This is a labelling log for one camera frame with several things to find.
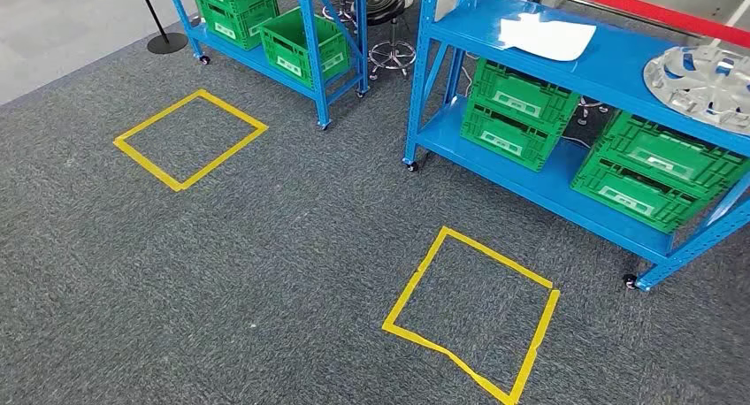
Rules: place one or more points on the blue steel shelf rack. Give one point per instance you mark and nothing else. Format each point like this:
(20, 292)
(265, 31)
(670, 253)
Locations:
(316, 80)
(615, 68)

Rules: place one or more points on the black round swivel stool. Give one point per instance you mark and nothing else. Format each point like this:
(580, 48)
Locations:
(385, 4)
(592, 106)
(343, 7)

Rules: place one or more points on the white plastic cover part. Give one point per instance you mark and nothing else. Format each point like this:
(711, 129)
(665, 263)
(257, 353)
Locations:
(548, 39)

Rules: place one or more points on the black stanchion post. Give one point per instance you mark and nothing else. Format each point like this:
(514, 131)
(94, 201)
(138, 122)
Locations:
(167, 43)

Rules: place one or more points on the silver plastic wheel hubcap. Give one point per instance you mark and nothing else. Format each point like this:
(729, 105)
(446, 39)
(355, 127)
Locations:
(703, 92)

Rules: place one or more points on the red barrier belt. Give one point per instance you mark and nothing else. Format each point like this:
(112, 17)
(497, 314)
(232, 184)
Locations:
(644, 8)

